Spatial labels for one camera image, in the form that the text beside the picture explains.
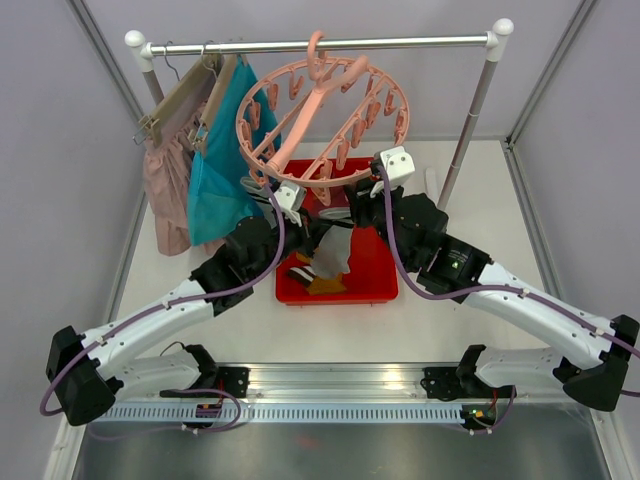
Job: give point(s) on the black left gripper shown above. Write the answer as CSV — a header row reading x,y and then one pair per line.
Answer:
x,y
310,233

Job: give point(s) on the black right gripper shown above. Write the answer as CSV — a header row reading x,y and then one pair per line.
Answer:
x,y
361,201

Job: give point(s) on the pink round clip hanger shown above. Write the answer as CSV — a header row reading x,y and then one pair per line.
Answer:
x,y
275,116

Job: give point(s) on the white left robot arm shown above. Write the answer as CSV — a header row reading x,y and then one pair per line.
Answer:
x,y
247,255

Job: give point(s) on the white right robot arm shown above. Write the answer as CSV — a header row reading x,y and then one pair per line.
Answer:
x,y
585,355

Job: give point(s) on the beige clip hanger right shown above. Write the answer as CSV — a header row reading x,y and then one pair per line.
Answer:
x,y
223,79

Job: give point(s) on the beige clip hanger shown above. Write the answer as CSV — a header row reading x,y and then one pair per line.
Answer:
x,y
174,107
223,79

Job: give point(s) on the beige clip hanger left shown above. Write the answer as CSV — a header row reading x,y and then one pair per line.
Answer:
x,y
174,107

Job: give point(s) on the yellow brown striped sock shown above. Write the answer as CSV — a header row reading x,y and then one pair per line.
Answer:
x,y
304,275

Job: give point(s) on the red plastic bin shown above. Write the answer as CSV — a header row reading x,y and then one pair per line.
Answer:
x,y
372,278

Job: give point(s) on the teal shirt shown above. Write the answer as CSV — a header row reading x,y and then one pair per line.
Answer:
x,y
216,201

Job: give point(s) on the pink skirt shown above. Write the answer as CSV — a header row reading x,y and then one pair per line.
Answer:
x,y
166,178

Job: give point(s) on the silver clothes rack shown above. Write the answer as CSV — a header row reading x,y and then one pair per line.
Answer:
x,y
494,41

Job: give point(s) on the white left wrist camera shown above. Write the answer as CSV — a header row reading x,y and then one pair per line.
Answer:
x,y
290,197

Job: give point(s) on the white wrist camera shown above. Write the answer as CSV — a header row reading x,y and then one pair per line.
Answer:
x,y
290,197
396,162

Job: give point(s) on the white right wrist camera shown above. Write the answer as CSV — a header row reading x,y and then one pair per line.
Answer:
x,y
396,162

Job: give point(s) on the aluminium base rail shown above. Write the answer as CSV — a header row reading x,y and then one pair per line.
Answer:
x,y
330,380

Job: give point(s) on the white slotted cable duct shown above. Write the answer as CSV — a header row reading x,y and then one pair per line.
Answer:
x,y
337,413

